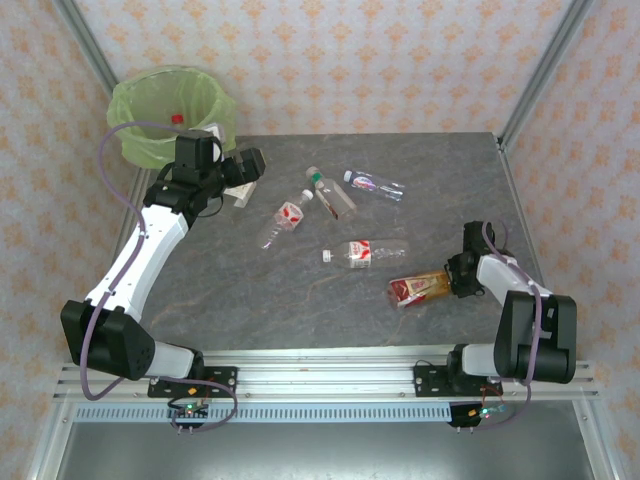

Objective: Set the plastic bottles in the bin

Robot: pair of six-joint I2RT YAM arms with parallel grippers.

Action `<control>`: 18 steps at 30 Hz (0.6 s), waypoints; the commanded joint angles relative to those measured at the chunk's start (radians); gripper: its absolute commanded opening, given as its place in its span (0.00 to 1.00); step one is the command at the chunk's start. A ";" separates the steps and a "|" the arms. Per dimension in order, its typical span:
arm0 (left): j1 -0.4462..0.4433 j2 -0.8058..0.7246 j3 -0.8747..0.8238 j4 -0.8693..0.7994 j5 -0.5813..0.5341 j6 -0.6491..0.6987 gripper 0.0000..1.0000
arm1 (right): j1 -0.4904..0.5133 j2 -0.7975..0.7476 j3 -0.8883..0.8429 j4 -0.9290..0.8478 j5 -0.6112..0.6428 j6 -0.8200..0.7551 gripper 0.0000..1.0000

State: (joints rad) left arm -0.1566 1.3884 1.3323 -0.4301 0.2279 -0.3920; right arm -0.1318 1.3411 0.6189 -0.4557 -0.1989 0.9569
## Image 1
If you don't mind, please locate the blue label clear bottle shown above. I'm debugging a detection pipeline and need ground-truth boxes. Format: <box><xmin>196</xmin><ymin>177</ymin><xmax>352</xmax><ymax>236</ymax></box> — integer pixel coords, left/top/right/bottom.
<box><xmin>342</xmin><ymin>169</ymin><xmax>406</xmax><ymax>202</ymax></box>

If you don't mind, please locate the grey metal lower shelf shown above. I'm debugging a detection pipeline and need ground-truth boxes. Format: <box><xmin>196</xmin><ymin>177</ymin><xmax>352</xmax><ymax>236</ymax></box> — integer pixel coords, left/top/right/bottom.
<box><xmin>29</xmin><ymin>419</ymin><xmax>616</xmax><ymax>480</ymax></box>

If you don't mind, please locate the grey slotted cable duct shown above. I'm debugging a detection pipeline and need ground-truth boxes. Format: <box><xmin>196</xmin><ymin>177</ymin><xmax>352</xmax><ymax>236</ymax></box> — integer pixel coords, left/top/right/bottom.
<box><xmin>73</xmin><ymin>403</ymin><xmax>511</xmax><ymax>424</ymax></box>

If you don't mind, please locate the clear bottle cream label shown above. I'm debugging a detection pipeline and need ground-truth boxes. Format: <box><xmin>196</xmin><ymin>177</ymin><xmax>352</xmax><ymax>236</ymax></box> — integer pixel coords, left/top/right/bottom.
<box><xmin>221</xmin><ymin>180</ymin><xmax>259</xmax><ymax>210</ymax></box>

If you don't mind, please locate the aluminium frame post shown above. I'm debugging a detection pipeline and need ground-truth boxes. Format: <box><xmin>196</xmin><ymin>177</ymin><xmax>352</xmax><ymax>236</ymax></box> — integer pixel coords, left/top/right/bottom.
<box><xmin>53</xmin><ymin>0</ymin><xmax>124</xmax><ymax>96</ymax></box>
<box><xmin>497</xmin><ymin>0</ymin><xmax>596</xmax><ymax>151</ymax></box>

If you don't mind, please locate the aluminium table edge strip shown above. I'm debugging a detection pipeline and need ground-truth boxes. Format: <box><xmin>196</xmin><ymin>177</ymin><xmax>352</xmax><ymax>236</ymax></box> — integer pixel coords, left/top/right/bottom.
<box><xmin>497</xmin><ymin>133</ymin><xmax>549</xmax><ymax>294</ymax></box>

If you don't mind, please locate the slim red label water bottle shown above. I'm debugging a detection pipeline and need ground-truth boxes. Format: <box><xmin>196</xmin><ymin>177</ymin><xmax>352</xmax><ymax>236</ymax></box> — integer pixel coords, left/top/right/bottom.
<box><xmin>255</xmin><ymin>188</ymin><xmax>315</xmax><ymax>251</ymax></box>

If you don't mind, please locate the green cap clear bottle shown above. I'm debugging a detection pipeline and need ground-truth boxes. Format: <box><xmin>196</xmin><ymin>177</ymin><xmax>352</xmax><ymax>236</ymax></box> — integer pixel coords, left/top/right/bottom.
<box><xmin>305</xmin><ymin>166</ymin><xmax>358</xmax><ymax>222</ymax></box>

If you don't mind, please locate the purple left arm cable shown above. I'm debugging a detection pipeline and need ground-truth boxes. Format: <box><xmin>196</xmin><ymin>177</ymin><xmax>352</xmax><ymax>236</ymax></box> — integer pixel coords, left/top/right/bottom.
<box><xmin>78</xmin><ymin>121</ymin><xmax>239</xmax><ymax>435</ymax></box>

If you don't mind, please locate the brown tea bottle red label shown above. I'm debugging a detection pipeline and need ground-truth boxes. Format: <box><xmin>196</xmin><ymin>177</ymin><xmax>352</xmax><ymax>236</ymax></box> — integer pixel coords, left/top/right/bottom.
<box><xmin>388</xmin><ymin>269</ymin><xmax>454</xmax><ymax>311</ymax></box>

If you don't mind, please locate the green trash bin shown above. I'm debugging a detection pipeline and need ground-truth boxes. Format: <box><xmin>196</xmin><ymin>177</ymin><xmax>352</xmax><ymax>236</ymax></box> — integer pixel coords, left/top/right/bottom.
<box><xmin>107</xmin><ymin>65</ymin><xmax>238</xmax><ymax>170</ymax></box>

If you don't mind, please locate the wide red label water bottle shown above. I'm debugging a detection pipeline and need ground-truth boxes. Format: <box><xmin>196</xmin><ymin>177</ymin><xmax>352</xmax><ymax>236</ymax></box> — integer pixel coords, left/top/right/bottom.
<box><xmin>321</xmin><ymin>238</ymin><xmax>411</xmax><ymax>271</ymax></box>

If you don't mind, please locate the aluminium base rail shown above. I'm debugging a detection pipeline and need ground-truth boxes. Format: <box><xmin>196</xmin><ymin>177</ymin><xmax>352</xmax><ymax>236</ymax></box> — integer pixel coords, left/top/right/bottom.
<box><xmin>53</xmin><ymin>349</ymin><xmax>601</xmax><ymax>401</ymax></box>

